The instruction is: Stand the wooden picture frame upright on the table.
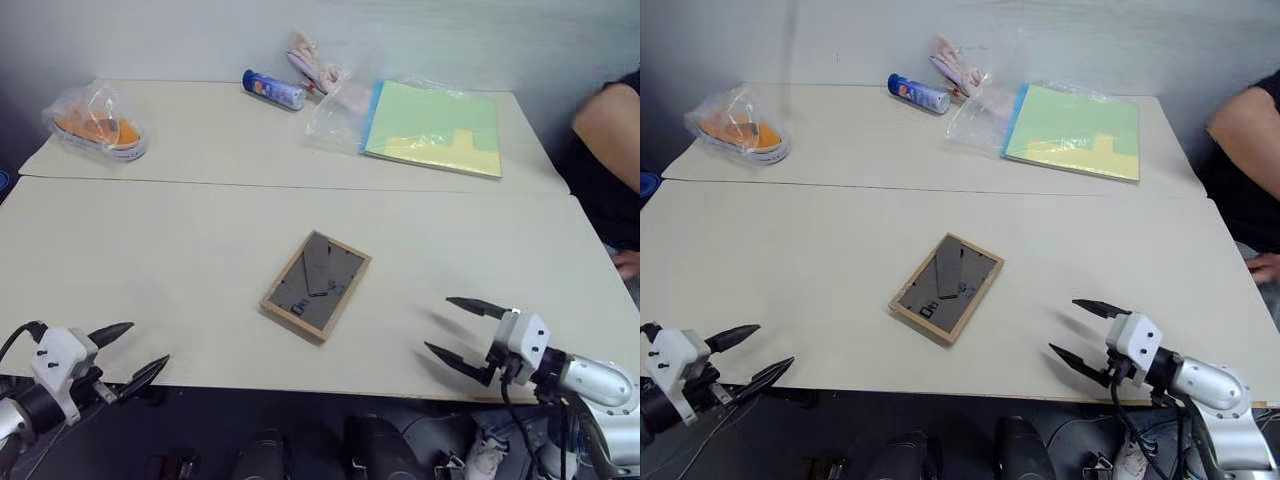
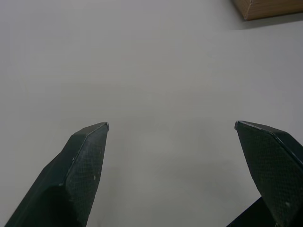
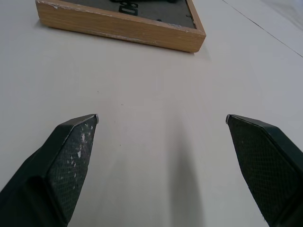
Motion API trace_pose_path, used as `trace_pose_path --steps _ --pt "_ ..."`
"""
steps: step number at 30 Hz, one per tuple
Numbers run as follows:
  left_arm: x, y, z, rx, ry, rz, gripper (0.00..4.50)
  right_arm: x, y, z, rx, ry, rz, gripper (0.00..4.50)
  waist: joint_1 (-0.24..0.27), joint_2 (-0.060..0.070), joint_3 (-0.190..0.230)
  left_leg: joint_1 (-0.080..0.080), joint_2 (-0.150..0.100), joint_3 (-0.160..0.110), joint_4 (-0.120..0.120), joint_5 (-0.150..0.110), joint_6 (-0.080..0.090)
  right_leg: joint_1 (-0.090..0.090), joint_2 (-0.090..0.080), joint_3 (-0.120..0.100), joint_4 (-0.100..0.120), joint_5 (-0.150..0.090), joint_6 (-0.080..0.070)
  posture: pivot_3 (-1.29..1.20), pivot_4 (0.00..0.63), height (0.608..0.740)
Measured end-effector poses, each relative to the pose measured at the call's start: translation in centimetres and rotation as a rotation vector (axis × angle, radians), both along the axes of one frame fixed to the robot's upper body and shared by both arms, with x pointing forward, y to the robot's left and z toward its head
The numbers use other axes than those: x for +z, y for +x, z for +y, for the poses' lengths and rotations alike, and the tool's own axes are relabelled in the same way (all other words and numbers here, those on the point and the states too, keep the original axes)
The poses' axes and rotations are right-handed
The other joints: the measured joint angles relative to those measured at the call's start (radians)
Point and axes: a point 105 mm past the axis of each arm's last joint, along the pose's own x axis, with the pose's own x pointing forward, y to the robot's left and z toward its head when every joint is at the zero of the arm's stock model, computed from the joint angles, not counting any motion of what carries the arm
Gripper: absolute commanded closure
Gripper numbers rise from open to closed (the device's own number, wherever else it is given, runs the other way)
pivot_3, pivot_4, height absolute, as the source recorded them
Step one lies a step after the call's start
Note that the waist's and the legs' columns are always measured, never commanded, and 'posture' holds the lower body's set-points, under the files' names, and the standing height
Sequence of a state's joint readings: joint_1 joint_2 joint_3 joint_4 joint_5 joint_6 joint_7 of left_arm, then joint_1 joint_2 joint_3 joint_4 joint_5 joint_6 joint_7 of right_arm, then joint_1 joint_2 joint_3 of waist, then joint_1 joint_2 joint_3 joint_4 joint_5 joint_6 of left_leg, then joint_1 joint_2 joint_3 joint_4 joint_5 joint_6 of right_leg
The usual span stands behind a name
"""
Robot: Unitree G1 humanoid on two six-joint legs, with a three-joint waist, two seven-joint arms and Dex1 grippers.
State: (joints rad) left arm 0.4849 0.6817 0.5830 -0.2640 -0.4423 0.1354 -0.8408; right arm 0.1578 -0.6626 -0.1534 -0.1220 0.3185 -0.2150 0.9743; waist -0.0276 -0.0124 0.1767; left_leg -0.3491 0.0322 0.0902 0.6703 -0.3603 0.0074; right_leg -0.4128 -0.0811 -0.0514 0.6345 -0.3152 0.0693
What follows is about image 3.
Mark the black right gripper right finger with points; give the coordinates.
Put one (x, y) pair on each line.
(265, 160)

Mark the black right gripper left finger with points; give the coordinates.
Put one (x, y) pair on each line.
(59, 170)

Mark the wooden tray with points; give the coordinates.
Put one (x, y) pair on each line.
(132, 26)

